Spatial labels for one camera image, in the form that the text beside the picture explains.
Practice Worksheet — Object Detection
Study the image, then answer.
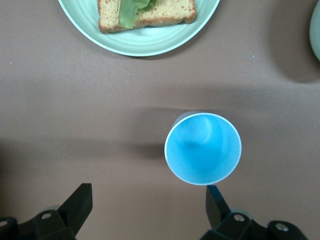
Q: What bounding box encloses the green lettuce leaf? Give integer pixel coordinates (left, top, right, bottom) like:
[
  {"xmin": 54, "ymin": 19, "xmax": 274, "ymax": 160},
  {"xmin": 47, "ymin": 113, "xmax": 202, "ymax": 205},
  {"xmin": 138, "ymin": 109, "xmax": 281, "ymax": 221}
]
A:
[{"xmin": 117, "ymin": 0, "xmax": 158, "ymax": 29}]

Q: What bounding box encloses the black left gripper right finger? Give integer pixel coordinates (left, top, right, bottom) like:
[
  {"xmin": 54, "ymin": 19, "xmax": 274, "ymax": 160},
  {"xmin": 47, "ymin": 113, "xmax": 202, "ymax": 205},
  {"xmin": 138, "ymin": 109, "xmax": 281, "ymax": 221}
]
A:
[{"xmin": 199, "ymin": 184, "xmax": 309, "ymax": 240}]

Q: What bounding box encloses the blue plastic cup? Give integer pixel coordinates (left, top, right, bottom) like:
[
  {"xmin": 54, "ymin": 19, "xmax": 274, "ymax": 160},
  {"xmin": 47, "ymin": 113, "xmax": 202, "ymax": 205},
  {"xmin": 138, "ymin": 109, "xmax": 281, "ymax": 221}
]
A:
[{"xmin": 164, "ymin": 111, "xmax": 243, "ymax": 186}]

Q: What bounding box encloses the pale green bowl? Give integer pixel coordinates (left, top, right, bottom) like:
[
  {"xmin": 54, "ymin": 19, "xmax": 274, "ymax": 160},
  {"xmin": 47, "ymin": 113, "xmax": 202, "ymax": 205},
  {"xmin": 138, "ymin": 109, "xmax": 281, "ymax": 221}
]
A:
[{"xmin": 309, "ymin": 2, "xmax": 320, "ymax": 62}]

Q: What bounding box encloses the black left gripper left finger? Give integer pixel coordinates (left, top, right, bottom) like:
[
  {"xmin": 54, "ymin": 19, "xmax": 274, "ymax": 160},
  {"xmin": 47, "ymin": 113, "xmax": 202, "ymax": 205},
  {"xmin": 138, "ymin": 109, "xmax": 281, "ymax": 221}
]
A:
[{"xmin": 0, "ymin": 183, "xmax": 93, "ymax": 240}]

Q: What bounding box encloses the pale green plate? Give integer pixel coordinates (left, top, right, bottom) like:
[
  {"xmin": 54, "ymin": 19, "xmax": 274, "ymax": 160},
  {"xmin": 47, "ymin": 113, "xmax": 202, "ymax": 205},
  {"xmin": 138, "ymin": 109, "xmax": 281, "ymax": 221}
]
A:
[{"xmin": 57, "ymin": 0, "xmax": 221, "ymax": 57}]

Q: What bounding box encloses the brown bread slice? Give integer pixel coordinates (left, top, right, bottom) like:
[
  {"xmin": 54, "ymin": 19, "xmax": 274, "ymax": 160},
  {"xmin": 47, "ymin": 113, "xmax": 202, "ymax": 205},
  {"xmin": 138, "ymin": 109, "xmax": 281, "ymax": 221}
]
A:
[{"xmin": 97, "ymin": 0, "xmax": 197, "ymax": 34}]

